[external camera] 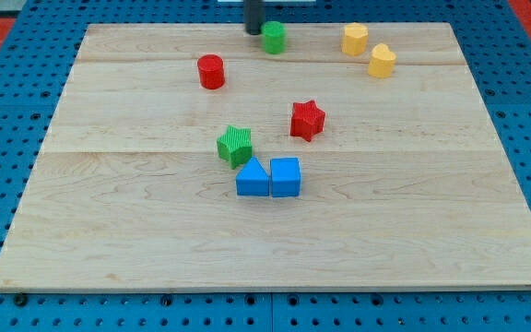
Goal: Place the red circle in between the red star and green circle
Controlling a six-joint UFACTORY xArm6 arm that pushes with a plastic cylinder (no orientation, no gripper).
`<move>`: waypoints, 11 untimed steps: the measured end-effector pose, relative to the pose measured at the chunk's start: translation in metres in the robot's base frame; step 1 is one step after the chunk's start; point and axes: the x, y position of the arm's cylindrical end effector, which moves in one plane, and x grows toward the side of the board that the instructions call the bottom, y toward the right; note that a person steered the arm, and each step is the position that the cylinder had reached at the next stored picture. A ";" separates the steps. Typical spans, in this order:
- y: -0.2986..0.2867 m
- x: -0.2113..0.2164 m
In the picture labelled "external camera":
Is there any blue triangle block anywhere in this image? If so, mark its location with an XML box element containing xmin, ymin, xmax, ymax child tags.
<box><xmin>235</xmin><ymin>157</ymin><xmax>270</xmax><ymax>196</ymax></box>

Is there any yellow heart block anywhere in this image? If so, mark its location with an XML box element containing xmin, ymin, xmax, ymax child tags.
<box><xmin>368</xmin><ymin>43</ymin><xmax>396</xmax><ymax>78</ymax></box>

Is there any red star block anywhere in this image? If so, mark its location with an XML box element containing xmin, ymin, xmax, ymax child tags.
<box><xmin>290</xmin><ymin>100</ymin><xmax>325</xmax><ymax>142</ymax></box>

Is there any red cylinder block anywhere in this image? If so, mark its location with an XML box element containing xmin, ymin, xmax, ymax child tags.
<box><xmin>197</xmin><ymin>53</ymin><xmax>225</xmax><ymax>89</ymax></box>

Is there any green cylinder block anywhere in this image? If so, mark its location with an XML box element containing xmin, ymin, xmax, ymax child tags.
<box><xmin>262</xmin><ymin>21</ymin><xmax>286</xmax><ymax>54</ymax></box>

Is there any blue cube block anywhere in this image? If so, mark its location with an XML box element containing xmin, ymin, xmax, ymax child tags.
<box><xmin>270</xmin><ymin>157</ymin><xmax>301</xmax><ymax>197</ymax></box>

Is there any green star block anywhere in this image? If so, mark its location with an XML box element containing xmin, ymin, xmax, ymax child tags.
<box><xmin>217</xmin><ymin>125</ymin><xmax>253</xmax><ymax>170</ymax></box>

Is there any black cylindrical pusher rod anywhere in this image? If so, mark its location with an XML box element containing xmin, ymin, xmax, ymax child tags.
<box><xmin>243</xmin><ymin>0</ymin><xmax>265</xmax><ymax>35</ymax></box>

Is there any yellow pentagon block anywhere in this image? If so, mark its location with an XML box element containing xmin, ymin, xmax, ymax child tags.
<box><xmin>341</xmin><ymin>22</ymin><xmax>369</xmax><ymax>56</ymax></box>

